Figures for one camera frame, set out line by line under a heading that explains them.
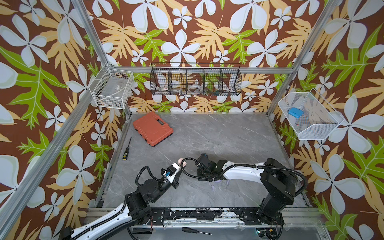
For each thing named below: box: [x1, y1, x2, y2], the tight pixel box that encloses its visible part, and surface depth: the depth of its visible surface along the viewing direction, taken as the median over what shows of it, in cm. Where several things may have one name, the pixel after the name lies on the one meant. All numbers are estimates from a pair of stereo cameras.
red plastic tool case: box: [133, 111, 174, 147], surface depth 107 cm
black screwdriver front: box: [181, 227, 212, 236], surface depth 72 cm
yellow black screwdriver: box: [122, 136, 132, 161], surface depth 97 cm
